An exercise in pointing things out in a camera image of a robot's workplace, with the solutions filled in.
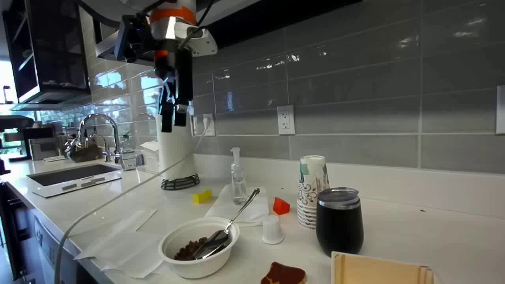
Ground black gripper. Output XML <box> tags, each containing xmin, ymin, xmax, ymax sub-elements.
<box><xmin>153</xmin><ymin>47</ymin><xmax>194</xmax><ymax>134</ymax></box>

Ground white bowl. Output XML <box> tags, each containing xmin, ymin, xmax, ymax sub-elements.
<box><xmin>158</xmin><ymin>216</ymin><xmax>242</xmax><ymax>281</ymax></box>

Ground small clear glass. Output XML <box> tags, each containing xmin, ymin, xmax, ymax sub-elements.
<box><xmin>119</xmin><ymin>148</ymin><xmax>141</xmax><ymax>172</ymax></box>

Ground chrome faucet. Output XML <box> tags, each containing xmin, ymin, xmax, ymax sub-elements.
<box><xmin>77</xmin><ymin>112</ymin><xmax>123</xmax><ymax>164</ymax></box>

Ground yellow block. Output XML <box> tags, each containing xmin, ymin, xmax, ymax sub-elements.
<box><xmin>191</xmin><ymin>188</ymin><xmax>215</xmax><ymax>205</ymax></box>

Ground clear pump bottle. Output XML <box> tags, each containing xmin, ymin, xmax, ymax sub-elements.
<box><xmin>229</xmin><ymin>145</ymin><xmax>249</xmax><ymax>207</ymax></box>

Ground brown sponge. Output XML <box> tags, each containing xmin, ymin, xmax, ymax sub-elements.
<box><xmin>70</xmin><ymin>144</ymin><xmax>106</xmax><ymax>164</ymax></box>

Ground folded white paper towel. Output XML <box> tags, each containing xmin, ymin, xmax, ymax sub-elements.
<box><xmin>204</xmin><ymin>183</ymin><xmax>272</xmax><ymax>227</ymax></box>

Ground white paper sheet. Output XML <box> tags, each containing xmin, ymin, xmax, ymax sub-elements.
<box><xmin>100</xmin><ymin>230</ymin><xmax>166</xmax><ymax>279</ymax></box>
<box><xmin>73</xmin><ymin>207</ymin><xmax>160</xmax><ymax>260</ymax></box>

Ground brown coffee beans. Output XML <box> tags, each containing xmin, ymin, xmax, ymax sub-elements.
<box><xmin>174</xmin><ymin>237</ymin><xmax>212</xmax><ymax>262</ymax></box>

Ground red block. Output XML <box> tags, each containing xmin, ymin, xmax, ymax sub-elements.
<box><xmin>272</xmin><ymin>196</ymin><xmax>292</xmax><ymax>216</ymax></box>

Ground black upper cabinet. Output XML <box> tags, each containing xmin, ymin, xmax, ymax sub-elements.
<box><xmin>2</xmin><ymin>0</ymin><xmax>92</xmax><ymax>104</ymax></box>

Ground black coffee machine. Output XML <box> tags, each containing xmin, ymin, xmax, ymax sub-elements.
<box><xmin>0</xmin><ymin>115</ymin><xmax>60</xmax><ymax>162</ymax></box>

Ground small white pod cup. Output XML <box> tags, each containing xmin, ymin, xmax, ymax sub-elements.
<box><xmin>261</xmin><ymin>211</ymin><xmax>286</xmax><ymax>246</ymax></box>

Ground printed paper cup stack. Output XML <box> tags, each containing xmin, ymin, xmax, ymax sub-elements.
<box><xmin>295</xmin><ymin>153</ymin><xmax>332</xmax><ymax>230</ymax></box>

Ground black tumbler with lid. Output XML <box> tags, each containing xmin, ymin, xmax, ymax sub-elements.
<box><xmin>316</xmin><ymin>186</ymin><xmax>365</xmax><ymax>257</ymax></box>

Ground light wooden box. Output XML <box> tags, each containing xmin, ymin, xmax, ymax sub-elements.
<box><xmin>330</xmin><ymin>251</ymin><xmax>437</xmax><ymax>284</ymax></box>

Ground white wall outlet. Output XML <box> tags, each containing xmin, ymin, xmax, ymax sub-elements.
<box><xmin>494</xmin><ymin>84</ymin><xmax>505</xmax><ymax>136</ymax></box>
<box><xmin>190</xmin><ymin>112</ymin><xmax>216</xmax><ymax>139</ymax></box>
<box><xmin>276</xmin><ymin>104</ymin><xmax>297</xmax><ymax>136</ymax></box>

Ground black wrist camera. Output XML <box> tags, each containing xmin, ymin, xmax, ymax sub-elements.
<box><xmin>112</xmin><ymin>13</ymin><xmax>156</xmax><ymax>63</ymax></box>

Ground white cable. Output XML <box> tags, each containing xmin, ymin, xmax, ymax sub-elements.
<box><xmin>52</xmin><ymin>117</ymin><xmax>208</xmax><ymax>284</ymax></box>

